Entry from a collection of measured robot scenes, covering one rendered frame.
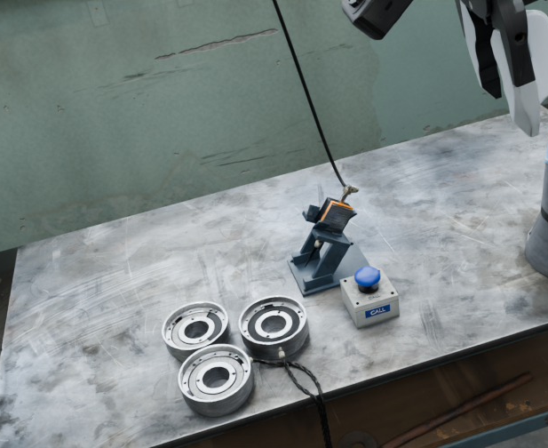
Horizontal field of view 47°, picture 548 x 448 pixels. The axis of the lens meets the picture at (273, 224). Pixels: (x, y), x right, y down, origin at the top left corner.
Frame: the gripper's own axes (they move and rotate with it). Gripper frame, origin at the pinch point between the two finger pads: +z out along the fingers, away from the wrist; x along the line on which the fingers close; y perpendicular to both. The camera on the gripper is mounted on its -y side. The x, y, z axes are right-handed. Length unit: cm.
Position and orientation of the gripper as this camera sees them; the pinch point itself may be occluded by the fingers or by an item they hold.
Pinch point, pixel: (503, 107)
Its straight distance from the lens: 53.8
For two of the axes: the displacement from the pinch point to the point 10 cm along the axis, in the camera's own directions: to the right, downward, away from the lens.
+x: -1.1, -5.8, 8.1
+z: 3.7, 7.3, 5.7
